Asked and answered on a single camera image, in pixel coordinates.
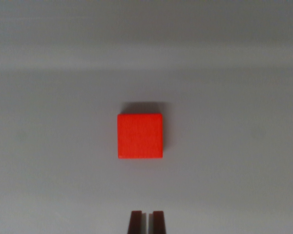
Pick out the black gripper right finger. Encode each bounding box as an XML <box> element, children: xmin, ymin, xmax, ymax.
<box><xmin>148</xmin><ymin>211</ymin><xmax>167</xmax><ymax>234</ymax></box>

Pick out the red wooden block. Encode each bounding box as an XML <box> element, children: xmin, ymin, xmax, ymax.
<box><xmin>117</xmin><ymin>113</ymin><xmax>165</xmax><ymax>160</ymax></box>

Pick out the grey plastic tray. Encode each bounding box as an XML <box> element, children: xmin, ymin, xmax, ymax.
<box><xmin>0</xmin><ymin>0</ymin><xmax>293</xmax><ymax>234</ymax></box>

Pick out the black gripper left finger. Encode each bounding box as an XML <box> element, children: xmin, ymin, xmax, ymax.
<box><xmin>127</xmin><ymin>210</ymin><xmax>147</xmax><ymax>234</ymax></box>

